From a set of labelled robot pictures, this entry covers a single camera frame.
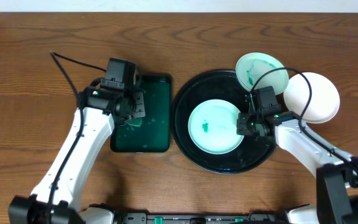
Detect white plate bottom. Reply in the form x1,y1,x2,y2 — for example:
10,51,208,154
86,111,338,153
188,99,244,155

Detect white plate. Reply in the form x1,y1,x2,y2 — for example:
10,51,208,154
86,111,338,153
235,52,289,95
283,72,340,124
188,99,244,155

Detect white plate top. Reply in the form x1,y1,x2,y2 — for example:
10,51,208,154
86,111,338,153
283,72,340,124

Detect green wavy sponge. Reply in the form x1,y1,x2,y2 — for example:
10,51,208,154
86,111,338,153
126,118,142,128

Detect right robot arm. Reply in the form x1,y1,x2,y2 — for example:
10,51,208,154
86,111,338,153
237,109,358,224

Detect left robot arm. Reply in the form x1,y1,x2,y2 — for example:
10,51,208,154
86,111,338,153
8,86,145,223

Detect black rectangular tray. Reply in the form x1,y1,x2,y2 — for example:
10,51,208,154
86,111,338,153
110,74,172,153

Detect black round tray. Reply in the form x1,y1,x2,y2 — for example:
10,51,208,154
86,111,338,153
170,70,276,174

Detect right black cable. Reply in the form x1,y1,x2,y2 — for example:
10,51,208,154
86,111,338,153
249,67,358,197

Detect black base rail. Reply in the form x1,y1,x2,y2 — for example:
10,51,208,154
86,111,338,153
82,211,291,224

